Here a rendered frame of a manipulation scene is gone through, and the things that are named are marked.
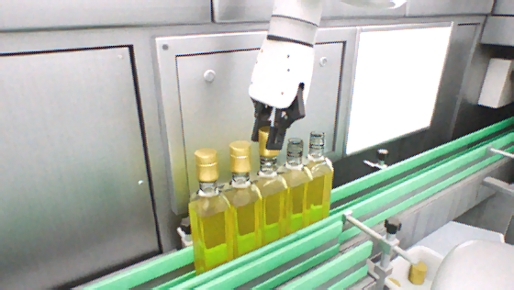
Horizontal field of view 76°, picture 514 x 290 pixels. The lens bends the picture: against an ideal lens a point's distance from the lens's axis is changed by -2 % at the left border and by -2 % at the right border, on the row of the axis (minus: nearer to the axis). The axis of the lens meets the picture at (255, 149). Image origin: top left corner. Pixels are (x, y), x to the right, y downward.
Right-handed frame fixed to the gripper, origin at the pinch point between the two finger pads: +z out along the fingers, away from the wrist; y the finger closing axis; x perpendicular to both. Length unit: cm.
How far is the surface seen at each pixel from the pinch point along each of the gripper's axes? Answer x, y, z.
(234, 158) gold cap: -6.5, 0.9, 3.9
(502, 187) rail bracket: 85, 12, 10
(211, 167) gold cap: -10.6, 1.4, 5.2
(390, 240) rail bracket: 21.2, 15.7, 14.6
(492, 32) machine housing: 95, -11, -37
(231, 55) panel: -2.4, -12.6, -11.2
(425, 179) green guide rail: 51, 5, 9
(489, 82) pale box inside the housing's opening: 112, -12, -22
